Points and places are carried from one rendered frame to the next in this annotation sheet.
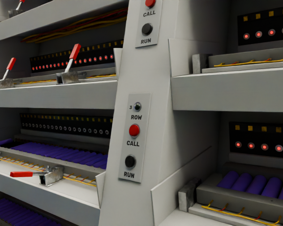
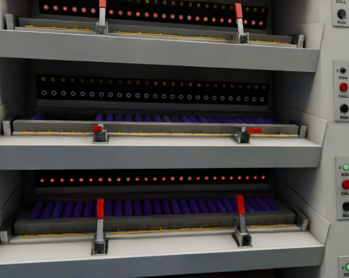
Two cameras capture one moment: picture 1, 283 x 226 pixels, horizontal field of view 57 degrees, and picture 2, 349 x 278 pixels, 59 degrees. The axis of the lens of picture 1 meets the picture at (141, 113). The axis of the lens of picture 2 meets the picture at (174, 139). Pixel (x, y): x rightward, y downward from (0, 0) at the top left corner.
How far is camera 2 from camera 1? 0.72 m
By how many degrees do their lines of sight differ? 47
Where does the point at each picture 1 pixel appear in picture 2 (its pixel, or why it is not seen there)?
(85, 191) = (285, 141)
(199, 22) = not seen: hidden behind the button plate
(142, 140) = not seen: outside the picture
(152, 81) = not seen: outside the picture
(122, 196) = (340, 133)
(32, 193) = (228, 155)
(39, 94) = (211, 52)
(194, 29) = not seen: hidden behind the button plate
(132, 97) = (337, 63)
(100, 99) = (297, 62)
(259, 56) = not seen: outside the picture
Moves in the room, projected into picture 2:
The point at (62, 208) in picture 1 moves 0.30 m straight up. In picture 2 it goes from (274, 158) to (271, 6)
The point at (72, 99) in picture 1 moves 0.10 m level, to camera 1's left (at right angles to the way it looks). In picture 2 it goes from (263, 60) to (235, 47)
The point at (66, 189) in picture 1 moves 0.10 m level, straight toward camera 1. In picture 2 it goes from (267, 142) to (324, 141)
